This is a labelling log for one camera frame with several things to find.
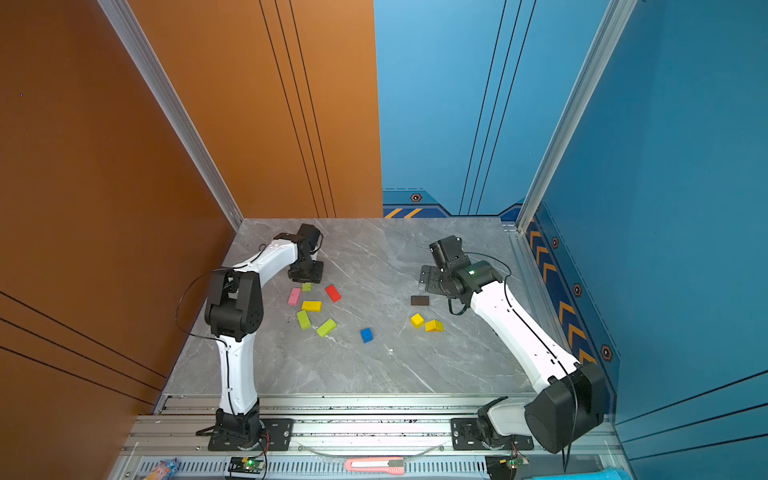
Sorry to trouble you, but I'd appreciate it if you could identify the colourful snack wrapper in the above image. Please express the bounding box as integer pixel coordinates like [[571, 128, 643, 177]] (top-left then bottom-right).
[[144, 460, 179, 480]]

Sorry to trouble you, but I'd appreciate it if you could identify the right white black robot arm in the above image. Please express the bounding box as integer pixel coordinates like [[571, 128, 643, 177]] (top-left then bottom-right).
[[420, 261, 608, 453]]

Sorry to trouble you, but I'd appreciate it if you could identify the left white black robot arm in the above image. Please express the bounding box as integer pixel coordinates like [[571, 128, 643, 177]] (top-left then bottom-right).
[[196, 223, 324, 453]]

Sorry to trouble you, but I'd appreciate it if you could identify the green circuit board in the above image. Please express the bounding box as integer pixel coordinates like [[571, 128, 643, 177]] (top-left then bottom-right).
[[226, 456, 267, 479]]

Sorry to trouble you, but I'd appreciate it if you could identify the red wood block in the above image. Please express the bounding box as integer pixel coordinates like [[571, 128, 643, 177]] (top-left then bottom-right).
[[325, 285, 342, 303]]

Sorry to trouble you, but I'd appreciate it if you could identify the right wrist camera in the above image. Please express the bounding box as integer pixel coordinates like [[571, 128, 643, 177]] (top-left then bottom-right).
[[429, 235, 471, 272]]

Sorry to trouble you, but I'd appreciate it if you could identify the pink wood block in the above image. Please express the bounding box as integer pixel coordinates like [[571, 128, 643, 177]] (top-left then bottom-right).
[[288, 288, 302, 306]]

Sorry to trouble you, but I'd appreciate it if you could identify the blue wood block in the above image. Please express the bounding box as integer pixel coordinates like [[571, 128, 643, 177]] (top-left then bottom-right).
[[360, 328, 374, 343]]

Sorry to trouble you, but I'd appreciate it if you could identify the pink utility knife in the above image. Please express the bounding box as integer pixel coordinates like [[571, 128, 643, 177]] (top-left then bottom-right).
[[344, 457, 405, 475]]

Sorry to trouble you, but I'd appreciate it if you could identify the yellow cube block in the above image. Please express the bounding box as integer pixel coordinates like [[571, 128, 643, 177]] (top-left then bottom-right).
[[411, 314, 425, 328]]

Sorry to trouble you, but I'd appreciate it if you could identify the yellow long wood block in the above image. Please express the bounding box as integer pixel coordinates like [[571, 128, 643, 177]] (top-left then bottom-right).
[[302, 301, 322, 312]]

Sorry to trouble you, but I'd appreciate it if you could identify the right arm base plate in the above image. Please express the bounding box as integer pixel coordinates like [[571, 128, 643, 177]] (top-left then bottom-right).
[[450, 417, 534, 451]]

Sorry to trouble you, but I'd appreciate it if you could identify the yellow wedge block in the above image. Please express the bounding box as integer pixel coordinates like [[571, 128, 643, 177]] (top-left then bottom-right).
[[425, 320, 444, 333]]

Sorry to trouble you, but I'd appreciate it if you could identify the dark brown wood block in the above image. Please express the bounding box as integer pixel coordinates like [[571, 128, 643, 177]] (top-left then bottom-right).
[[410, 295, 430, 306]]

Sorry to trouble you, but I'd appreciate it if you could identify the right small circuit board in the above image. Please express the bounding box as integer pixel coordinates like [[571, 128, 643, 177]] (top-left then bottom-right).
[[500, 456, 529, 470]]

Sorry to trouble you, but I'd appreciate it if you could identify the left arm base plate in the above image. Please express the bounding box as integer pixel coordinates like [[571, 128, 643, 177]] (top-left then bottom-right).
[[207, 418, 294, 452]]

